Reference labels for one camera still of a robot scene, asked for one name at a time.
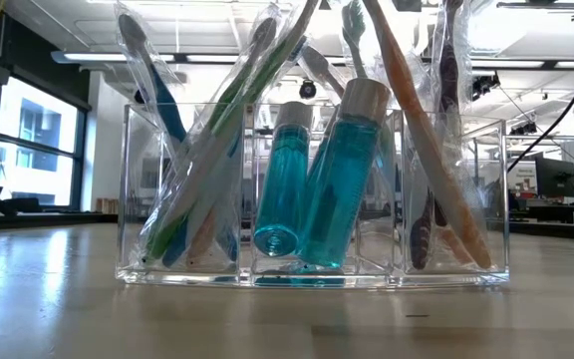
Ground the clear acrylic organizer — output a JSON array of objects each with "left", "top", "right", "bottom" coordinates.
[{"left": 115, "top": 102, "right": 511, "bottom": 290}]

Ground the ceiling light strip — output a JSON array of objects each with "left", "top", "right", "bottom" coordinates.
[
  {"left": 50, "top": 49, "right": 241, "bottom": 65},
  {"left": 469, "top": 57, "right": 574, "bottom": 71}
]

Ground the large window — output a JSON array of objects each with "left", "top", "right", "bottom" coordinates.
[{"left": 0, "top": 74, "right": 89, "bottom": 210}]

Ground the black background monitor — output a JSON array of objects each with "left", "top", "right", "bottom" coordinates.
[{"left": 534, "top": 157, "right": 574, "bottom": 199}]

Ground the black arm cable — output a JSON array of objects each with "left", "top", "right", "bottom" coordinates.
[{"left": 507, "top": 47, "right": 574, "bottom": 175}]

